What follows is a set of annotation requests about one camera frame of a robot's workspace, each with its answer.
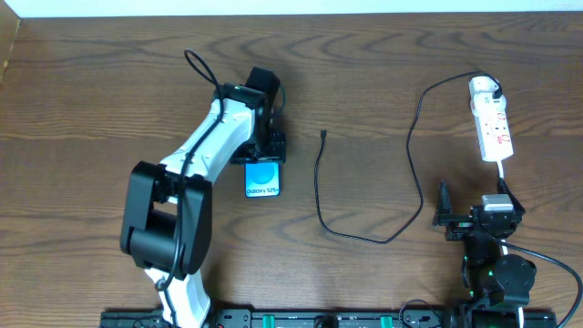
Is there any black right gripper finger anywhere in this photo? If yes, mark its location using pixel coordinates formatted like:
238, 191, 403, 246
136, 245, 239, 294
435, 180, 452, 220
496, 178, 525, 212

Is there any blue screen Galaxy smartphone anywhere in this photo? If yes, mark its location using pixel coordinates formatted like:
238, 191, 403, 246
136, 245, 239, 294
244, 162, 281, 198

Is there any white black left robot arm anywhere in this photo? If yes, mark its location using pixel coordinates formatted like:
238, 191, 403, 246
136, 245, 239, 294
120, 80, 285, 327

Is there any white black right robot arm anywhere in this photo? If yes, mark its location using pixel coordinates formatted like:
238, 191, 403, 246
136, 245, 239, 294
433, 179, 537, 327

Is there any white charger plug adapter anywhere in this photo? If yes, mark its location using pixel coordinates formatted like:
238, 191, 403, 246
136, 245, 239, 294
468, 76, 503, 99

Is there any white power strip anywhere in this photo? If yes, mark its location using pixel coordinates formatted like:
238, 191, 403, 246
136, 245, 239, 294
470, 93, 514, 162

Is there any black USB charging cable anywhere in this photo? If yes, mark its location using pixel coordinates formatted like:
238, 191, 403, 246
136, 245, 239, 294
313, 70, 504, 245

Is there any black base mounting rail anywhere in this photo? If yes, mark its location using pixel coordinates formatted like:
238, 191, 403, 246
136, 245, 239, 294
99, 308, 559, 328

